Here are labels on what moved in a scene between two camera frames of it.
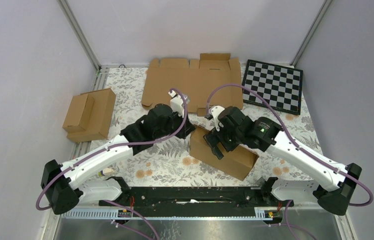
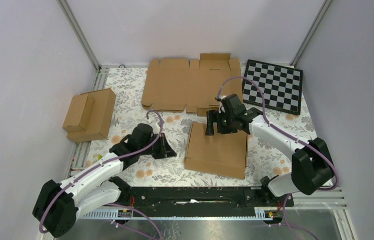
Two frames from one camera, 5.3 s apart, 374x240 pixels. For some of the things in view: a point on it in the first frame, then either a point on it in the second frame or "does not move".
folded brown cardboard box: [89, 116] does not move
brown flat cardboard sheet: [213, 79] does not move
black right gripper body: [228, 139] → [228, 126]
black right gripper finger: [212, 142] → [213, 116]
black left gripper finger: [188, 127] → [167, 150]
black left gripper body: [176, 122] → [155, 150]
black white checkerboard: [280, 86] does not move
